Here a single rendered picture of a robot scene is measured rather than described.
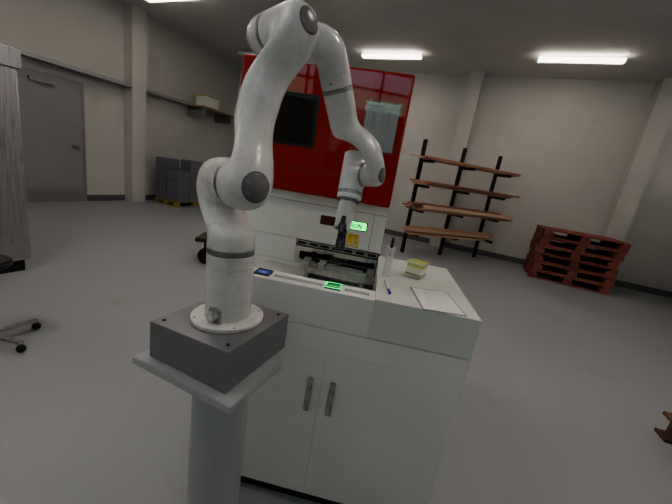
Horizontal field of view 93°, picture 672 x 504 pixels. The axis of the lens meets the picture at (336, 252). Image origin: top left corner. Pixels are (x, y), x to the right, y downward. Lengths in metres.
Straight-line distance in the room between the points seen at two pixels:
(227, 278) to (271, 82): 0.48
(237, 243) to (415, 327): 0.65
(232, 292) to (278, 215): 0.95
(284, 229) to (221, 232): 0.95
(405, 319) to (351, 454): 0.59
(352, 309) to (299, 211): 0.76
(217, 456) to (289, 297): 0.50
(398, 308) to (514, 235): 7.12
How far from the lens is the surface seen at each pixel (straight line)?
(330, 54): 1.01
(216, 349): 0.81
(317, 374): 1.25
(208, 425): 1.05
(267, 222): 1.77
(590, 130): 8.36
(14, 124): 3.96
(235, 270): 0.84
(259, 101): 0.84
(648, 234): 8.64
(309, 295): 1.12
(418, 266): 1.41
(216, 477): 1.18
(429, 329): 1.14
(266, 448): 1.52
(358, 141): 1.02
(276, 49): 0.86
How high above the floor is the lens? 1.36
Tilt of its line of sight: 14 degrees down
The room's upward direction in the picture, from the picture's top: 9 degrees clockwise
